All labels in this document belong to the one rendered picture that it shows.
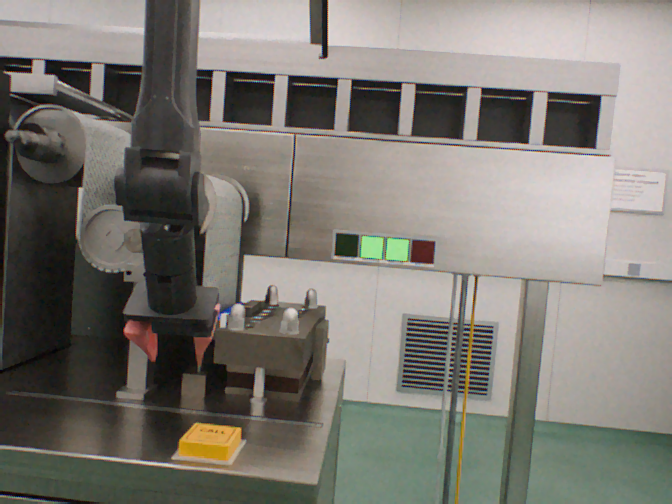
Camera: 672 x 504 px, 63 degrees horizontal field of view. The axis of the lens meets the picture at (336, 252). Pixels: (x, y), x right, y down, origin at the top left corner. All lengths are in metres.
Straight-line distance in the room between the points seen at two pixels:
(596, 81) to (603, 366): 2.80
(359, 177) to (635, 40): 3.04
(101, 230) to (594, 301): 3.31
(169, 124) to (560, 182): 1.00
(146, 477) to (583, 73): 1.21
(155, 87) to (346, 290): 3.16
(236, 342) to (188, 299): 0.34
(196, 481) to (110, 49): 1.07
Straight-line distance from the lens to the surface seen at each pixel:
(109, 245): 1.10
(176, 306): 0.67
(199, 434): 0.84
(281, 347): 0.98
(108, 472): 0.84
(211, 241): 1.05
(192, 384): 1.06
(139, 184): 0.59
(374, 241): 1.31
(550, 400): 3.98
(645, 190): 4.01
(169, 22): 0.61
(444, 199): 1.32
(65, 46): 1.58
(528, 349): 1.56
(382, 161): 1.32
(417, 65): 1.37
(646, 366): 4.13
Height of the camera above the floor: 1.24
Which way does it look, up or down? 3 degrees down
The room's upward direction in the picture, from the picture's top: 5 degrees clockwise
